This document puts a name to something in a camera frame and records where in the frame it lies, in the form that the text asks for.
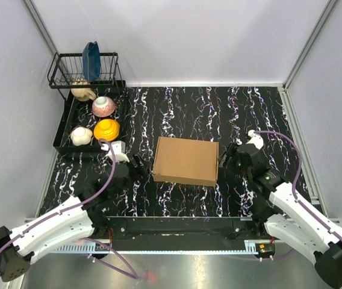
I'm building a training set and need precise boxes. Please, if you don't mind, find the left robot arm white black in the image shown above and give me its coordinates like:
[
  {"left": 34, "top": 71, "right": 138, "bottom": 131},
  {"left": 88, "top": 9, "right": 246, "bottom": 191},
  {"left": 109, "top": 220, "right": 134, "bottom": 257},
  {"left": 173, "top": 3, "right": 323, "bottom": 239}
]
[{"left": 0, "top": 155, "right": 149, "bottom": 282}]

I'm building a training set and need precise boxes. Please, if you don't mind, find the black tray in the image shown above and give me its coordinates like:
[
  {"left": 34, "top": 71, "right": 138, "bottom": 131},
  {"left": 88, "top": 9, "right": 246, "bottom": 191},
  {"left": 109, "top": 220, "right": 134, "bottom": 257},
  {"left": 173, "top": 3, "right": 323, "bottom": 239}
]
[{"left": 53, "top": 80, "right": 131, "bottom": 154}]

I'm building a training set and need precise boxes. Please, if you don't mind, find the blue plate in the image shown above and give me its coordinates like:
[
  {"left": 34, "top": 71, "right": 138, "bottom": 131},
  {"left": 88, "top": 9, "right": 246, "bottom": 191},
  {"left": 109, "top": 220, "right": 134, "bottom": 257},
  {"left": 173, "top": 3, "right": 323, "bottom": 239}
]
[{"left": 82, "top": 42, "right": 101, "bottom": 82}]

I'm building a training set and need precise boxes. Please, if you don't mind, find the beige mug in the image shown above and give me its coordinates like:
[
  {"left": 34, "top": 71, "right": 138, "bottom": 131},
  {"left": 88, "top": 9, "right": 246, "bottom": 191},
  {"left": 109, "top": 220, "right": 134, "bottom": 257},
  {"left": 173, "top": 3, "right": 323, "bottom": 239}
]
[{"left": 70, "top": 79, "right": 97, "bottom": 102}]

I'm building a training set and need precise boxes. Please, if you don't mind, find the pink patterned bowl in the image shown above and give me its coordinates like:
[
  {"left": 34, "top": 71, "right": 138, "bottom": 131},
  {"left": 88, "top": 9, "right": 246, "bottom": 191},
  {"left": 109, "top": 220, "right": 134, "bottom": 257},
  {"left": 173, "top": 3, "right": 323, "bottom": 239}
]
[{"left": 92, "top": 96, "right": 116, "bottom": 117}]

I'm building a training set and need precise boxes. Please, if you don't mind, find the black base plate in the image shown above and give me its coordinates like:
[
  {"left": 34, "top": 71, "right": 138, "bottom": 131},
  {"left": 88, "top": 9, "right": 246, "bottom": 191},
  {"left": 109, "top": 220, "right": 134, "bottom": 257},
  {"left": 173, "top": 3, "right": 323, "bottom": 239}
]
[{"left": 95, "top": 217, "right": 272, "bottom": 252}]

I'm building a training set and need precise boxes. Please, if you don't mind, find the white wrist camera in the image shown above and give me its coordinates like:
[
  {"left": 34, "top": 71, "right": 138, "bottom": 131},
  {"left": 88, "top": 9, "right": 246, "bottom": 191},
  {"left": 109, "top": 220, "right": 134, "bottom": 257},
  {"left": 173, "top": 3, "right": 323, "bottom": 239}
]
[
  {"left": 246, "top": 130, "right": 264, "bottom": 150},
  {"left": 99, "top": 140, "right": 129, "bottom": 163}
]

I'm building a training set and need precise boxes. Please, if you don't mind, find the orange ribbed bowl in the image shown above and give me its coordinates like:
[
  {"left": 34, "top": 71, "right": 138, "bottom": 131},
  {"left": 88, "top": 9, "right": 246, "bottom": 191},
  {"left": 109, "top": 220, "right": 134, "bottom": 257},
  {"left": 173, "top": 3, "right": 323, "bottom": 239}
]
[{"left": 93, "top": 119, "right": 120, "bottom": 141}]

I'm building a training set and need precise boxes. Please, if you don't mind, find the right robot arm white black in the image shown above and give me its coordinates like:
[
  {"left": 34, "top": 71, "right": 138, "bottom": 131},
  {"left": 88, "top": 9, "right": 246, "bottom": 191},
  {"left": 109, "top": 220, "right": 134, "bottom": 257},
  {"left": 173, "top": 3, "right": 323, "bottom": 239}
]
[{"left": 219, "top": 142, "right": 342, "bottom": 288}]

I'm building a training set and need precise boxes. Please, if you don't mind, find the black wire dish rack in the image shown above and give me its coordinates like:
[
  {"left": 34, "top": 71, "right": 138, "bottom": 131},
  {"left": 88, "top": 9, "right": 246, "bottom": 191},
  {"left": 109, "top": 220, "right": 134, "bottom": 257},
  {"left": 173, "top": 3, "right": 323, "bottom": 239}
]
[{"left": 47, "top": 52, "right": 126, "bottom": 89}]

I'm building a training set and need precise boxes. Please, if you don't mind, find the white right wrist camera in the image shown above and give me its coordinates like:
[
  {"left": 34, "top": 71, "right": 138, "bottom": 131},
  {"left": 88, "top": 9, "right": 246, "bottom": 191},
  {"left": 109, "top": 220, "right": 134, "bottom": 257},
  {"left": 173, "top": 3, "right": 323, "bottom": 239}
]
[{"left": 246, "top": 130, "right": 264, "bottom": 150}]

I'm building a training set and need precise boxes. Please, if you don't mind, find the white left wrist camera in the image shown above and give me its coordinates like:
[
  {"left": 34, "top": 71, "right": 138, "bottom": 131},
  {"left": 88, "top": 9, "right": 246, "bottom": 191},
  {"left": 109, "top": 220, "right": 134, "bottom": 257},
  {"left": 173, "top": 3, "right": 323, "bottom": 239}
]
[{"left": 99, "top": 140, "right": 129, "bottom": 163}]

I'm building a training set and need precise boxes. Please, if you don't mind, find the brown cardboard box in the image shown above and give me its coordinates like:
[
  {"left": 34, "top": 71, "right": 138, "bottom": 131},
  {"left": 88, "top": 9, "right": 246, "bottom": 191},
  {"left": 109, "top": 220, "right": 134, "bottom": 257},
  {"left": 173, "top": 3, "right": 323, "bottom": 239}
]
[{"left": 152, "top": 137, "right": 219, "bottom": 187}]

